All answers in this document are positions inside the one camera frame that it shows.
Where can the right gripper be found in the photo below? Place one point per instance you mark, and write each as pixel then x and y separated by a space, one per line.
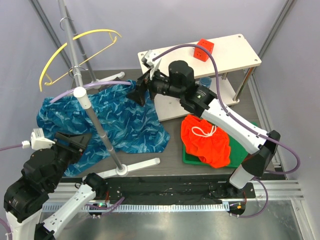
pixel 144 82

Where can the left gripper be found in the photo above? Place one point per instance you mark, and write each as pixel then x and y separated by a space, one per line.
pixel 78 142

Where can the yellow clothes hanger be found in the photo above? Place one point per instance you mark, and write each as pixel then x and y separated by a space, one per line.
pixel 113 35

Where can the orange shorts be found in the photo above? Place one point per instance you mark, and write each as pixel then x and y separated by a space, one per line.
pixel 206 141

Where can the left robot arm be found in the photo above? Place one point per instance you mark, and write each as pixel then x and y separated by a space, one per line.
pixel 41 174

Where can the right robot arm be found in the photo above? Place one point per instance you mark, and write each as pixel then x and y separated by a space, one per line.
pixel 204 103

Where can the purple clothes hanger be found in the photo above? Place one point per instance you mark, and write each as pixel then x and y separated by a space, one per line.
pixel 91 85

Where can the blue patterned shorts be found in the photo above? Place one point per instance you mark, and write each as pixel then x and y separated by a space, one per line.
pixel 131 128

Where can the grey clothes rack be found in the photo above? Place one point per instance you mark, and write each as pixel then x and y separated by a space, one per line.
pixel 80 93

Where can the blue cup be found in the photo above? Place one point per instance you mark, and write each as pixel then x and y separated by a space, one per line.
pixel 205 81

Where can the red cube power socket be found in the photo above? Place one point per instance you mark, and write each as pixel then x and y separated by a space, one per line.
pixel 199 53

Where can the white two-tier shelf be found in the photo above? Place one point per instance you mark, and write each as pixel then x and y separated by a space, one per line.
pixel 231 53

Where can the green plastic tray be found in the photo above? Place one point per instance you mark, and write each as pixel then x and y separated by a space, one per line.
pixel 237 155

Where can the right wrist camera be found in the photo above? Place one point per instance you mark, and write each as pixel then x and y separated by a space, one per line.
pixel 150 63

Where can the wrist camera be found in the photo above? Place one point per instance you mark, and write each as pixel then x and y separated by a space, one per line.
pixel 150 63
pixel 37 140

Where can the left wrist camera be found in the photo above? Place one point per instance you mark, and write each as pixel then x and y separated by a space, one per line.
pixel 37 140

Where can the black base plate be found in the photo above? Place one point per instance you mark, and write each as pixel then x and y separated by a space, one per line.
pixel 172 190

